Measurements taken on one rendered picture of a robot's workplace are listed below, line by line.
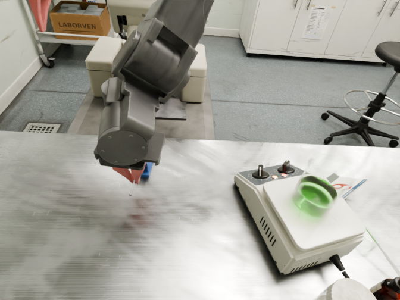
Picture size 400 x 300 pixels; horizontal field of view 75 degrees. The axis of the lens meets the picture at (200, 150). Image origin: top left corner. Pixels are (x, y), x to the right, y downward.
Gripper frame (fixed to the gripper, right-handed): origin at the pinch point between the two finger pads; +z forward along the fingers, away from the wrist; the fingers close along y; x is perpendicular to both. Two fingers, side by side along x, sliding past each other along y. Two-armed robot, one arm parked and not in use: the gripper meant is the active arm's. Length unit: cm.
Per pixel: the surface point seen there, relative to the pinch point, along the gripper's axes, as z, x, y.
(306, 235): -5.7, -11.1, 27.5
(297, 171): -2.2, 4.5, 30.5
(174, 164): 3.1, 7.3, 6.1
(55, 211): 2.9, -6.9, -12.8
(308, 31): 49, 243, 105
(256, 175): -2.2, 2.3, 22.4
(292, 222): -5.7, -9.2, 25.9
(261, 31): 51, 238, 58
